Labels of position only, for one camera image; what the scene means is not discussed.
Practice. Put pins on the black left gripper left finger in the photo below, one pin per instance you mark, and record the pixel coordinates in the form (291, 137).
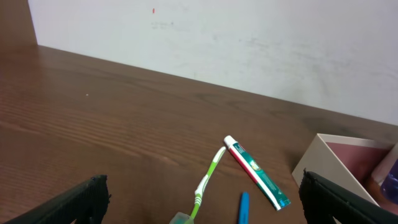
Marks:
(86, 202)

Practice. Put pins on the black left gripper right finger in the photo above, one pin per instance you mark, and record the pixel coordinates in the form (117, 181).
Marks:
(325, 202)

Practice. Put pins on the green white toothpaste tube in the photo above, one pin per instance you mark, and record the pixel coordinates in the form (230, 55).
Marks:
(273, 193)

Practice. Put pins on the white lotion tube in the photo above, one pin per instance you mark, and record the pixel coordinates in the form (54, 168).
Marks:
(383, 168)

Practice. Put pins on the blue disposable razor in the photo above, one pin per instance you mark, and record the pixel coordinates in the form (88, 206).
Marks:
(243, 214)

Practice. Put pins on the white cardboard box pink interior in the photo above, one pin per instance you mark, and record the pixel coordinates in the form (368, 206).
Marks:
(349, 163)

